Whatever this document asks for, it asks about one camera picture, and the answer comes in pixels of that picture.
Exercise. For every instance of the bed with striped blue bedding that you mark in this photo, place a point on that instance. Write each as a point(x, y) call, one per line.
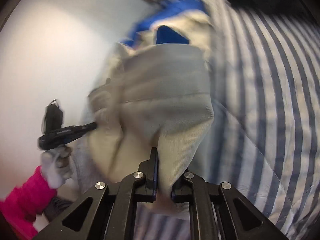
point(262, 105)

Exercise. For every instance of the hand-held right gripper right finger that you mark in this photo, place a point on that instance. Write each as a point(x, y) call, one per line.
point(182, 192)

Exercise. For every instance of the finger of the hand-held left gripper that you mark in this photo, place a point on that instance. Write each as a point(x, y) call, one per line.
point(75, 131)

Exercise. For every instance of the person's left forearm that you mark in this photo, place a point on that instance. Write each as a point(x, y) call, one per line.
point(22, 200)

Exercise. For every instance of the beige and blue work jacket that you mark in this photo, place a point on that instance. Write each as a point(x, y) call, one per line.
point(162, 92)

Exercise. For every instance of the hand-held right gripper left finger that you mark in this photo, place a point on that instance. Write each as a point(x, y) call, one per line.
point(150, 180)

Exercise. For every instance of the person's left hand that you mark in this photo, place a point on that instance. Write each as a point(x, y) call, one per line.
point(53, 170)

